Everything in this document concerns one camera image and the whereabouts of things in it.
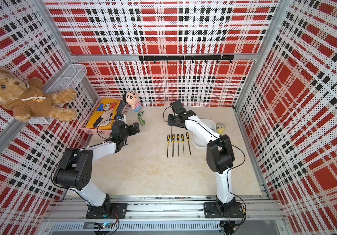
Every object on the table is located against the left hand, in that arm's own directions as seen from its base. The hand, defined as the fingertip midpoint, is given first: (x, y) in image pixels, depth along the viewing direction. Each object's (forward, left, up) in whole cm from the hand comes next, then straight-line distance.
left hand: (134, 124), depth 97 cm
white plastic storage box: (-10, -42, -8) cm, 44 cm away
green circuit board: (-55, +7, -9) cm, 56 cm away
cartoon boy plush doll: (+22, +5, +3) cm, 23 cm away
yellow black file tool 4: (-6, -33, -12) cm, 35 cm away
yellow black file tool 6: (-7, -25, +2) cm, 26 cm away
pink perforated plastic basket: (+7, +38, -4) cm, 39 cm away
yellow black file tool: (-7, -22, -12) cm, 26 cm away
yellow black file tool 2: (-7, -26, -11) cm, 29 cm away
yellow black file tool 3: (-7, -29, -12) cm, 32 cm away
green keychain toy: (+19, +2, -11) cm, 22 cm away
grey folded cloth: (+21, +15, -3) cm, 26 cm away
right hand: (0, -26, +5) cm, 27 cm away
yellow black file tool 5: (-5, -36, -11) cm, 38 cm away
